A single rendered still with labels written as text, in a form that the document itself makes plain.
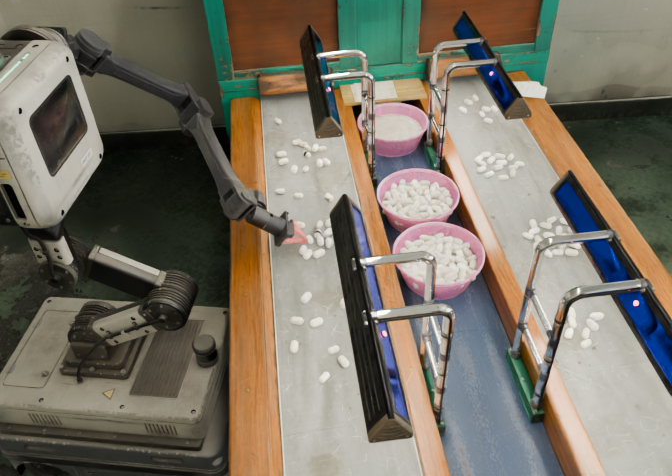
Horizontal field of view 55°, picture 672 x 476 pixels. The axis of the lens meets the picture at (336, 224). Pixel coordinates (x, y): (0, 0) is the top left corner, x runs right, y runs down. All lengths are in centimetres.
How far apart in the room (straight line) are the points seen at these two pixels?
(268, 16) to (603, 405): 175
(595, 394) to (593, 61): 251
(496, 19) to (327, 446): 182
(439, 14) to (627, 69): 162
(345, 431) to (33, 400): 100
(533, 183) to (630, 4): 176
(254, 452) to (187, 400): 51
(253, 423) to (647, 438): 89
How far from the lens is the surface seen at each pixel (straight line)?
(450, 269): 190
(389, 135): 244
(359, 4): 257
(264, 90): 261
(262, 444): 153
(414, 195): 214
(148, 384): 206
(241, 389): 162
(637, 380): 176
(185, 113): 209
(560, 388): 166
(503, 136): 246
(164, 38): 355
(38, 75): 155
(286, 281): 187
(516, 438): 167
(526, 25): 280
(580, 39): 380
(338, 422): 158
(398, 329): 170
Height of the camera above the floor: 208
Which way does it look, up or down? 41 degrees down
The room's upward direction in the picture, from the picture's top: 3 degrees counter-clockwise
